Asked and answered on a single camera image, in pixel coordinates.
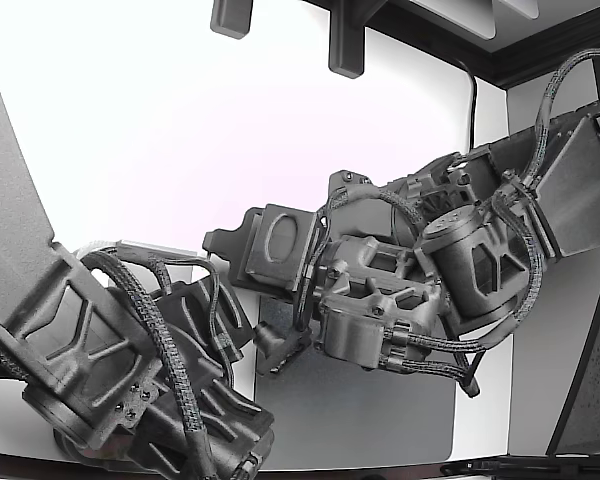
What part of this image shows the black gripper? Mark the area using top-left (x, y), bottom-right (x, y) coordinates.
top-left (203, 202), bottom-right (317, 301)

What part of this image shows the grey flat mat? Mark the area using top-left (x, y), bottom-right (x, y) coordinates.
top-left (253, 293), bottom-right (456, 462)

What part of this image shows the dark speckled panel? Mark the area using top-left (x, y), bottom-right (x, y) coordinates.
top-left (547, 239), bottom-right (600, 457)

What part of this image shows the black braided cable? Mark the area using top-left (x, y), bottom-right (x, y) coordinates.
top-left (523, 47), bottom-right (600, 184)
top-left (322, 187), bottom-right (429, 235)
top-left (389, 194), bottom-right (550, 359)
top-left (77, 247), bottom-right (221, 480)

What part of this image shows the small dark printed bracket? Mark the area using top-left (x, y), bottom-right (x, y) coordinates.
top-left (208, 0), bottom-right (255, 40)

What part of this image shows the tall dark printed bracket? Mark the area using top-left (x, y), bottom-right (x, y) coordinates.
top-left (327, 0), bottom-right (367, 80)

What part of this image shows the thin black wall cable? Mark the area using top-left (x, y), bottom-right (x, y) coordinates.
top-left (452, 55), bottom-right (480, 154)

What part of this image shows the black frame rail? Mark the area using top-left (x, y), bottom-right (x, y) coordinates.
top-left (299, 0), bottom-right (600, 92)

